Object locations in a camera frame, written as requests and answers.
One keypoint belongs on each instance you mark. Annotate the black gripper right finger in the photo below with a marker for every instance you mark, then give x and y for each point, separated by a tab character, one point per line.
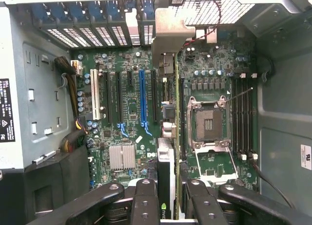
204	210

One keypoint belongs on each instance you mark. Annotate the silver chipset heatsink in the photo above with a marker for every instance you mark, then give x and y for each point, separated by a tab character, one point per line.
122	156

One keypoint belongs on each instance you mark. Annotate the white expansion slot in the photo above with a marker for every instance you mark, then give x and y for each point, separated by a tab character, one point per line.
95	96

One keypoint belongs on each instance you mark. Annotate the grey power supply unit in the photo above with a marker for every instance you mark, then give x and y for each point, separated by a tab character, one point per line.
44	100

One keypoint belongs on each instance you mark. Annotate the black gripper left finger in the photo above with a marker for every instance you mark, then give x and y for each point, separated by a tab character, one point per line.
146	205

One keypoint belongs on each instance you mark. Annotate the green motherboard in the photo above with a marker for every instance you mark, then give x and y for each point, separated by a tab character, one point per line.
219	52

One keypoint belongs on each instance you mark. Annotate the blue slot retention clip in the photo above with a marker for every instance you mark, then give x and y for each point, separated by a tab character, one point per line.
40	12
58	12
97	12
78	12
148	12
115	12

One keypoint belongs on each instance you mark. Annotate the white power connector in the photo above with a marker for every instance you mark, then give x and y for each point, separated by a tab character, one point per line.
76	67

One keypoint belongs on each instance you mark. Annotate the blue expansion slot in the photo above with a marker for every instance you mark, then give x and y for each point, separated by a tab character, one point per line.
143	96

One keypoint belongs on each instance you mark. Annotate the RAM slot white latches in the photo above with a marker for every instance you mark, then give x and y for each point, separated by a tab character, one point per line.
240	113
250	113

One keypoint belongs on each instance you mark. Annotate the CPU socket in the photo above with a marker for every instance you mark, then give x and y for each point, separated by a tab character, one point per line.
209	122

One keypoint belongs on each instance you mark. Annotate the long black expansion slot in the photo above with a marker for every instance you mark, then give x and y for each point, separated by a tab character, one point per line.
154	96
119	98
107	98

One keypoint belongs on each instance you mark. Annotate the black plastic shroud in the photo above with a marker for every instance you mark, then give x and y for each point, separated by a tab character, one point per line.
48	181

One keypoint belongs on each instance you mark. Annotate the open black PC case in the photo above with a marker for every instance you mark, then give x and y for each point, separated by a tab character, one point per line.
280	88

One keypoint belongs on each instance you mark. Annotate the short black expansion slot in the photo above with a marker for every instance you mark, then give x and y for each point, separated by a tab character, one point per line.
129	77

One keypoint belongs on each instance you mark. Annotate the thin socket locking lever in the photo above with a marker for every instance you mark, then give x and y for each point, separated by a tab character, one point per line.
240	94

